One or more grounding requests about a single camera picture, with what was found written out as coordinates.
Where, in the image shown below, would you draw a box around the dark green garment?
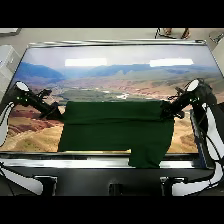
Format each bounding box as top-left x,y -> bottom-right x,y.
57,100 -> 175,169

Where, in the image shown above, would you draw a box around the person's legs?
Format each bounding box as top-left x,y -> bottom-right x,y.
162,27 -> 191,40

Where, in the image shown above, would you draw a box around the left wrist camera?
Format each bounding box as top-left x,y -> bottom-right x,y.
37,88 -> 53,100

